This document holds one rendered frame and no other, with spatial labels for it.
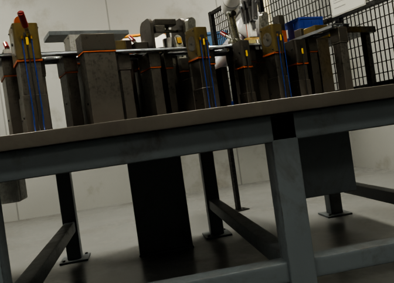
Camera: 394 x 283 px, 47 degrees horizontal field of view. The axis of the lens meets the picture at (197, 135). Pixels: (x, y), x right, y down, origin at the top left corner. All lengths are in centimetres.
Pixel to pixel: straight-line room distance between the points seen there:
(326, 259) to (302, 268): 8
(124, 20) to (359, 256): 409
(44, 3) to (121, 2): 80
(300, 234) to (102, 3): 415
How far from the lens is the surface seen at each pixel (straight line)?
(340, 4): 256
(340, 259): 144
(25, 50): 155
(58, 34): 212
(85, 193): 499
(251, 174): 512
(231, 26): 233
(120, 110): 162
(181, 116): 122
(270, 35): 196
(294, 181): 134
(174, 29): 227
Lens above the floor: 64
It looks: level
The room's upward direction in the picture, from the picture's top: 8 degrees counter-clockwise
